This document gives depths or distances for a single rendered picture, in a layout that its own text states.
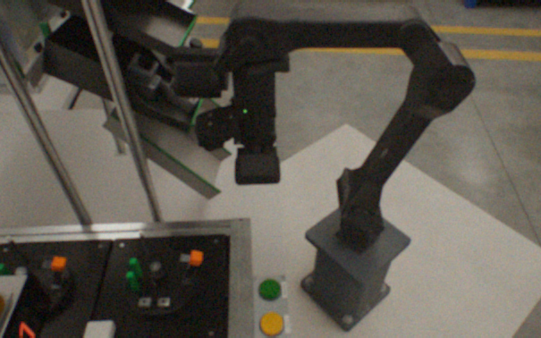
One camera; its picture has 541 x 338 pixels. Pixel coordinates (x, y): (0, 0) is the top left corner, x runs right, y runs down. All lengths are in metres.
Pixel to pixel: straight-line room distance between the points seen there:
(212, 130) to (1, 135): 1.09
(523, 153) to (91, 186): 2.49
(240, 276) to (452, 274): 0.49
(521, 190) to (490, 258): 1.59
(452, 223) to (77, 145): 1.11
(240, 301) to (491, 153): 2.26
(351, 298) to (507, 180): 1.97
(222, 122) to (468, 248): 0.74
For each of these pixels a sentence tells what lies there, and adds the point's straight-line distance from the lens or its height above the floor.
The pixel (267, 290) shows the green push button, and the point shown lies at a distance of 0.82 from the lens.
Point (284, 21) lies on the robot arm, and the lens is 0.48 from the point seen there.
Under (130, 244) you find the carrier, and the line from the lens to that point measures 0.93.
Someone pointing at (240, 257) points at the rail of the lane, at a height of 0.95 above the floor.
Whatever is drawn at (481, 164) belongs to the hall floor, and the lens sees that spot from 2.74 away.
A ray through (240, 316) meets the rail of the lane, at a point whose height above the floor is 0.95.
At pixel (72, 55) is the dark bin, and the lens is 0.80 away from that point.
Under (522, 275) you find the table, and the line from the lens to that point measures 1.13.
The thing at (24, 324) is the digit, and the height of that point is 1.21.
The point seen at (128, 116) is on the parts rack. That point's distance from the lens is 0.79.
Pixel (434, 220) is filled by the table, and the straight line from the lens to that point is 1.14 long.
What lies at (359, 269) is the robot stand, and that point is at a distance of 0.76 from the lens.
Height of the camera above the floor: 1.69
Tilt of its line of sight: 44 degrees down
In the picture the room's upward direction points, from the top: straight up
